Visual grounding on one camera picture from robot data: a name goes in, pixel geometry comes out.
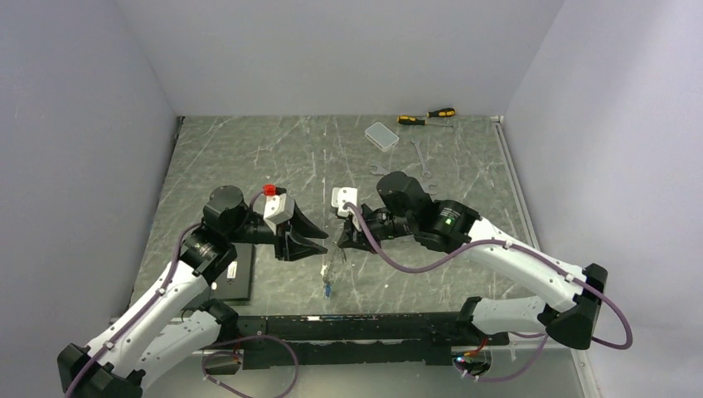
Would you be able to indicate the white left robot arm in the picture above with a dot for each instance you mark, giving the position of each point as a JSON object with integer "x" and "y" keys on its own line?
{"x": 143, "y": 344}

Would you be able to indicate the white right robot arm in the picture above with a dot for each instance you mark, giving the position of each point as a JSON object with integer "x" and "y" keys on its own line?
{"x": 566, "y": 299}

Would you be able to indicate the black flat box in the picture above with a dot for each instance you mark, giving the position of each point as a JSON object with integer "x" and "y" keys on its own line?
{"x": 235, "y": 283}

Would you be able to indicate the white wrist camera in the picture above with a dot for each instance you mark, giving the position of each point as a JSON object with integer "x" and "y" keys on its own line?
{"x": 343, "y": 202}
{"x": 279, "y": 206}

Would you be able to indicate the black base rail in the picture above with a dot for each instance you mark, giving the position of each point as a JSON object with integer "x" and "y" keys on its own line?
{"x": 340, "y": 339}

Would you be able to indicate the small silver wrench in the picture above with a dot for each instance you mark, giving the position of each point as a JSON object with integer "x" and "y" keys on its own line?
{"x": 416, "y": 142}

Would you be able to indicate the yellow black screwdriver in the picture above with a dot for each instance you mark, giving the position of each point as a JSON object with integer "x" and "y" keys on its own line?
{"x": 443, "y": 113}
{"x": 407, "y": 120}

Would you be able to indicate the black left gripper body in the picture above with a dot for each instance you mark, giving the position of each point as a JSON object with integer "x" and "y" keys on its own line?
{"x": 257, "y": 231}

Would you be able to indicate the clear plastic box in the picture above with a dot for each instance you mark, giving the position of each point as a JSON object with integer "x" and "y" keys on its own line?
{"x": 381, "y": 136}

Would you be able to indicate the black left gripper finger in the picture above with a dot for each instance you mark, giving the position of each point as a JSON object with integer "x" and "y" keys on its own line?
{"x": 298, "y": 226}
{"x": 298, "y": 247}

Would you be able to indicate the yellow black screwdriver lower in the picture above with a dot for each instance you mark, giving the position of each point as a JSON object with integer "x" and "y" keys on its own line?
{"x": 407, "y": 120}

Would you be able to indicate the large silver wrench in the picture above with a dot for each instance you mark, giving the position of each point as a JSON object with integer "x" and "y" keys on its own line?
{"x": 378, "y": 170}

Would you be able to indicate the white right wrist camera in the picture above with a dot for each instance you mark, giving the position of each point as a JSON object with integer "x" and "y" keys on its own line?
{"x": 343, "y": 202}

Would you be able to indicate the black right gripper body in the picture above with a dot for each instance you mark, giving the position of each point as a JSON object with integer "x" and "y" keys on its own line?
{"x": 385, "y": 225}

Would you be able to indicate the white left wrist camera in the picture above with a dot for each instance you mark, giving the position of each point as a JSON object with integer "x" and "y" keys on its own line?
{"x": 279, "y": 206}

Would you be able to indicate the yellow black screwdriver upper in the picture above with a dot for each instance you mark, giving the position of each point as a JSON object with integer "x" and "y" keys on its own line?
{"x": 443, "y": 113}

